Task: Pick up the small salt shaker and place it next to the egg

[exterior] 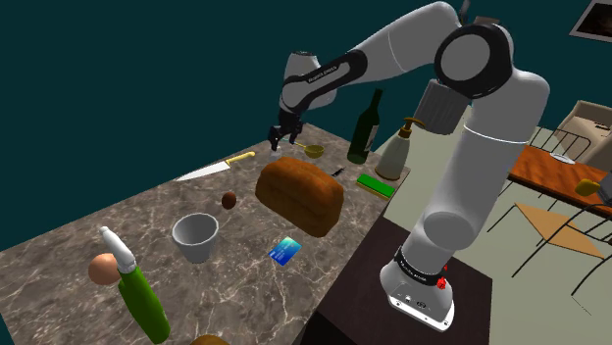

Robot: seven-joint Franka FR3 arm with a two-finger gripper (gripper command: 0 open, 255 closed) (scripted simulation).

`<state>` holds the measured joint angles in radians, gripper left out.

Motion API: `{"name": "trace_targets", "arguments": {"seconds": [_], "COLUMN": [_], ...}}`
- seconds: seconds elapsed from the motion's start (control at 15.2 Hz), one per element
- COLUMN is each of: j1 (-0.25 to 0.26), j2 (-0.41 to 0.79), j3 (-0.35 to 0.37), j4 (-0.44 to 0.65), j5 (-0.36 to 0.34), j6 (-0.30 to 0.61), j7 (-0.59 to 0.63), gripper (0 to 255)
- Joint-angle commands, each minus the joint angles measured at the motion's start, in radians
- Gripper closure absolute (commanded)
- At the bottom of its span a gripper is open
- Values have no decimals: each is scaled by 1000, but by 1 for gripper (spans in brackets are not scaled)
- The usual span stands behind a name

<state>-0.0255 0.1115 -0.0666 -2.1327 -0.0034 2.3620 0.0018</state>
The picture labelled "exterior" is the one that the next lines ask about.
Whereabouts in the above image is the black wire frame chair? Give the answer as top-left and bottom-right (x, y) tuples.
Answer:
(511, 202), (612, 318)

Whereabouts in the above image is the golden measuring scoop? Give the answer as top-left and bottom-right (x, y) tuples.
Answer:
(292, 140), (326, 160)

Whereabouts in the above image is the pale pink egg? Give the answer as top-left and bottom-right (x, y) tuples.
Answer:
(87, 253), (122, 287)

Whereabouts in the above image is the dark green wine bottle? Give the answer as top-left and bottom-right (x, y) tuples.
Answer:
(346, 88), (385, 166)

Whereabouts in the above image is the beige armchair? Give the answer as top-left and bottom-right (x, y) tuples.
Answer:
(553, 100), (612, 173)

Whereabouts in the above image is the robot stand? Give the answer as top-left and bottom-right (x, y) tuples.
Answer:
(299, 216), (493, 345)

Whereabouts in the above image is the brown bread loaf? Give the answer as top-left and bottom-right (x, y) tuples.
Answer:
(254, 156), (345, 238)

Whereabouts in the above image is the yellow handled kitchen knife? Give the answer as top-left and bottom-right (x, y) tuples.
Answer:
(175, 151), (257, 182)

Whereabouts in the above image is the yellow object on table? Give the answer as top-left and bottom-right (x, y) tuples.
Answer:
(574, 178), (601, 198)

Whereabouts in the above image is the orange wooden dining table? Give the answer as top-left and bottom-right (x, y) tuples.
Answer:
(486, 144), (612, 234)

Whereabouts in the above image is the blue card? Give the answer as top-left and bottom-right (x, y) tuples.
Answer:
(268, 236), (303, 267)

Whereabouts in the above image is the wall picture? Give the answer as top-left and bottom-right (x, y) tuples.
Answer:
(568, 0), (612, 44)

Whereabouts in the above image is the green spray bottle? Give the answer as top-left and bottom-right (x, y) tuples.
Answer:
(99, 225), (172, 345)

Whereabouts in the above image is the green and yellow sponge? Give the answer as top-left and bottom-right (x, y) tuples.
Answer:
(355, 173), (396, 201)

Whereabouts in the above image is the grey cup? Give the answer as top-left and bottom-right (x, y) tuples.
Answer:
(171, 213), (220, 265)

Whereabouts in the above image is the brown round object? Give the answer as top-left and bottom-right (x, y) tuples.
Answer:
(189, 334), (230, 345)

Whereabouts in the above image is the white soap dispenser bottle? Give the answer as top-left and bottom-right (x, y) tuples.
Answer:
(374, 117), (427, 181)

